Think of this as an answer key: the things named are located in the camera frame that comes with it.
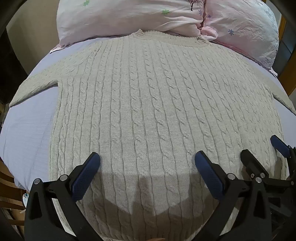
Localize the wooden chair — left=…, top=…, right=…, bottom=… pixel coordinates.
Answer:
left=0, top=159, right=28, bottom=233

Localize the lavender bed sheet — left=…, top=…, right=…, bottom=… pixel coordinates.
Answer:
left=0, top=34, right=296, bottom=189

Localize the pink floral pillow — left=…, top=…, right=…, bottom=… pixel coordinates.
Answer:
left=56, top=0, right=207, bottom=48
left=201, top=0, right=281, bottom=73

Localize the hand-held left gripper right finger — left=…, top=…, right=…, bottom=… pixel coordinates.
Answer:
left=194, top=151, right=274, bottom=241

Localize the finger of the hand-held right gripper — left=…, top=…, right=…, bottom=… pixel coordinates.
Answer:
left=240, top=149, right=292, bottom=189
left=270, top=135, right=296, bottom=164

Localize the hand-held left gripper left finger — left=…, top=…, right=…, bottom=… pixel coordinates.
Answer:
left=24, top=152, right=102, bottom=241

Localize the beige cable knit sweater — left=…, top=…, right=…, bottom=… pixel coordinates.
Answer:
left=9, top=29, right=296, bottom=241

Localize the wooden bed frame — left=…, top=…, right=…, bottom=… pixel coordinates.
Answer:
left=276, top=14, right=296, bottom=99

